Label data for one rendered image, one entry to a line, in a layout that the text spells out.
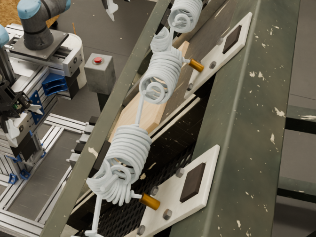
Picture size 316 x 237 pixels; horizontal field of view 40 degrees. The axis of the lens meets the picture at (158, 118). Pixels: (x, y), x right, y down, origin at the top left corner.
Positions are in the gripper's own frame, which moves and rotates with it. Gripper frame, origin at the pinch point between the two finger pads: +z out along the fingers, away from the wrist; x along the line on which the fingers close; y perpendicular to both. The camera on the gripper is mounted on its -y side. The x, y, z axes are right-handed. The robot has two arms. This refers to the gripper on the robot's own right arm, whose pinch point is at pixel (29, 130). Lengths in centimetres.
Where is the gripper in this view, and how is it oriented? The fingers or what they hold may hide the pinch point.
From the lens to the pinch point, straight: 153.8
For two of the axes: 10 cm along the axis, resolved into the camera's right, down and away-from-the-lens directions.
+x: 3.7, -7.0, 6.1
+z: 4.6, 7.1, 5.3
